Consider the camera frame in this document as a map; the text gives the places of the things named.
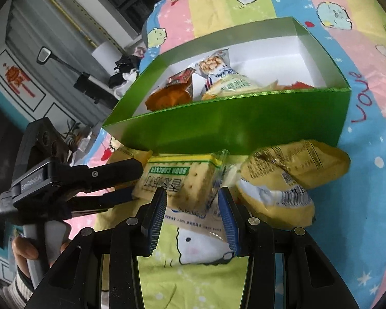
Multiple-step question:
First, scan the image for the panda orange snack bag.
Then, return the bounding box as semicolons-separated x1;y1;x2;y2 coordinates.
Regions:
145;68;195;112

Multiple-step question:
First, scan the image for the red chinese knot decoration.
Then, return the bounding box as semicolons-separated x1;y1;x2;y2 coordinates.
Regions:
3;64;35;98

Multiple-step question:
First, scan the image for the golden yellow snack bag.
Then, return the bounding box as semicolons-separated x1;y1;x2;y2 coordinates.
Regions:
236;140;351;229

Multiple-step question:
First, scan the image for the person's left hand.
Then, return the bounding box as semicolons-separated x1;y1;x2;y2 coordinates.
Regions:
12;236;39;278

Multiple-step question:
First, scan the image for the small potted plant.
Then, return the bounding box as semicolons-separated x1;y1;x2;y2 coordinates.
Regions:
65;120;81;147

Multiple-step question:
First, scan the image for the soda cracker packet yellow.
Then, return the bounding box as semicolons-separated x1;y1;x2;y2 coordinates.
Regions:
132;150;229;218

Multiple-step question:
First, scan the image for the white blue biscuit packet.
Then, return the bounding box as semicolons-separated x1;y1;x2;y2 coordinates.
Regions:
164;198;227;242

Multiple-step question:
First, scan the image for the peanut snack clear packet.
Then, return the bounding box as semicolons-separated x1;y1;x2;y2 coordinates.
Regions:
194;49;238;91

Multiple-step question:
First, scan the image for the green cardboard box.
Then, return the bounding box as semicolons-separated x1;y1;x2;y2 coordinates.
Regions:
103;18;351;154

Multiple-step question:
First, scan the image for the striped cartoon bedsheet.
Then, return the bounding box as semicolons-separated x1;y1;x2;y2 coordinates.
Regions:
64;0;386;309

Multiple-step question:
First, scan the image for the green soda cracker packet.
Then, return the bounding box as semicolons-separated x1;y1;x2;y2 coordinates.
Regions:
201;74;278;100

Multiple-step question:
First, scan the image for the upright vacuum cleaner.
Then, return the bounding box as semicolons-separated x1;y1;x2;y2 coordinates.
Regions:
37;46;117;107

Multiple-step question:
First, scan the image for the black white clothes pile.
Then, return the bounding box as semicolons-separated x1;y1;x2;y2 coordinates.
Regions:
108;54;141;89

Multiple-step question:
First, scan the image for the orange pastry packet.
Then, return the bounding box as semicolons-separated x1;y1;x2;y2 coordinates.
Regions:
107;146;153;192

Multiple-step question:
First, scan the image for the red snack packet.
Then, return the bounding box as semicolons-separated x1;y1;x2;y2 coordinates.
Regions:
283;82;314;90

